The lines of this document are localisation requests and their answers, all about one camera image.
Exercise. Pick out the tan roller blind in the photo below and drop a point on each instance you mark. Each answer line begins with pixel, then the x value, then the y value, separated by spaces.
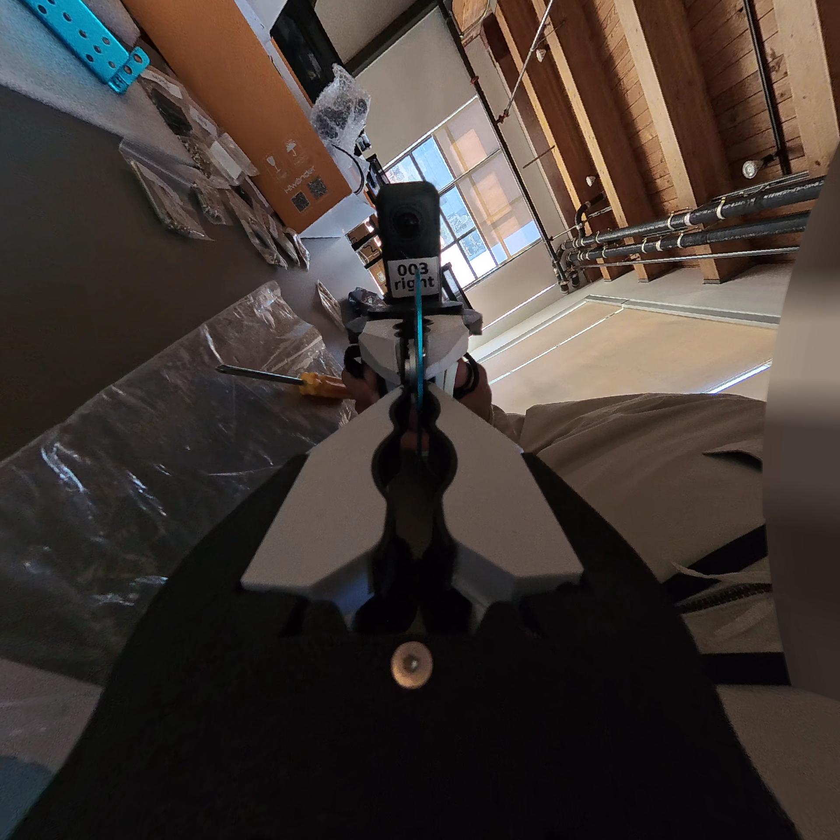
pixel 623 348

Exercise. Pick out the ceiling spot lamp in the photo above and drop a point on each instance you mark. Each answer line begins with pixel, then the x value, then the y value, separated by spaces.
pixel 753 169

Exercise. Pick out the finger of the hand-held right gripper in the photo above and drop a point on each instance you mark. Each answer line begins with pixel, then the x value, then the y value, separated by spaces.
pixel 380 344
pixel 446 341

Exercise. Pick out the pile of small parts bags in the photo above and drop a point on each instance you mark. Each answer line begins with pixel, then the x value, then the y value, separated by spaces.
pixel 197 190

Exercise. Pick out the orange cardboard box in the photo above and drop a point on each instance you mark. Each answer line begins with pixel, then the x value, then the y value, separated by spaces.
pixel 249 98

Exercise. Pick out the black flat screen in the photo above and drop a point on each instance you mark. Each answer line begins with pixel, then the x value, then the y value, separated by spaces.
pixel 298 39

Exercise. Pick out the white foam sheet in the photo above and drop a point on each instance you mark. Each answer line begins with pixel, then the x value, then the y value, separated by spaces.
pixel 65 98

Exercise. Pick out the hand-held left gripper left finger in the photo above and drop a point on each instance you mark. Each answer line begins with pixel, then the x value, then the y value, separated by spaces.
pixel 328 512

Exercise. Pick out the ceiling pipe bundle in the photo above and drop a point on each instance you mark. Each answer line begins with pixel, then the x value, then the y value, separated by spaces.
pixel 689 226

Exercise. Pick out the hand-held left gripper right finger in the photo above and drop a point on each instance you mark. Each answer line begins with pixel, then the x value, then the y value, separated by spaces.
pixel 505 518

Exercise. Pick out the blue round metal plate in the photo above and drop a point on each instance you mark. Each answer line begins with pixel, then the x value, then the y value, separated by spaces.
pixel 417 308

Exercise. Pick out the group of blue metal brackets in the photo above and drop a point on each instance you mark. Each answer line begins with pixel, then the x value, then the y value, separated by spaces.
pixel 85 39

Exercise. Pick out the clear plastic bag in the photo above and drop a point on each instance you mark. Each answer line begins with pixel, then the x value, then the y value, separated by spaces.
pixel 164 459

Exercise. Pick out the long metal ceiling pipe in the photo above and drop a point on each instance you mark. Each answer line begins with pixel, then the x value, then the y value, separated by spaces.
pixel 689 257

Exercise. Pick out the person's right hand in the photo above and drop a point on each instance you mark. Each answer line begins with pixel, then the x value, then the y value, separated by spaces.
pixel 482 394

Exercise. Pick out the large grid window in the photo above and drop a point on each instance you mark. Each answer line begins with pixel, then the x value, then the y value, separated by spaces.
pixel 472 190

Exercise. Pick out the person's right forearm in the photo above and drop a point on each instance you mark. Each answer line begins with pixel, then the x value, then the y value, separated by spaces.
pixel 590 433

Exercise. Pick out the bubble wrapped item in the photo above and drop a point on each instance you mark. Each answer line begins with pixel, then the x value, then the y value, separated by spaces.
pixel 338 105

